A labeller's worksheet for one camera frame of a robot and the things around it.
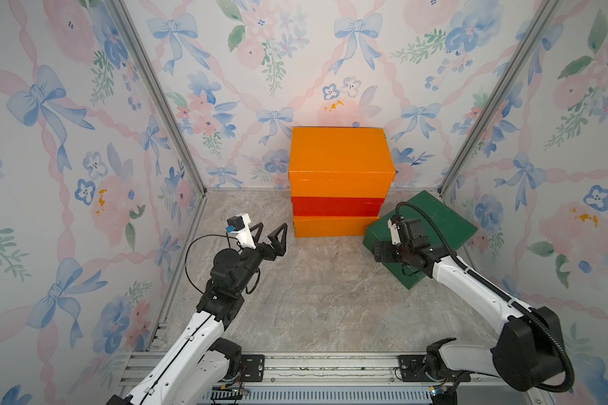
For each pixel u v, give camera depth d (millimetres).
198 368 571
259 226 731
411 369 731
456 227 938
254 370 747
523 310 427
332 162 931
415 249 640
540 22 706
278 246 636
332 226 978
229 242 596
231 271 571
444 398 708
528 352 408
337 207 930
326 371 750
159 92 858
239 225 604
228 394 731
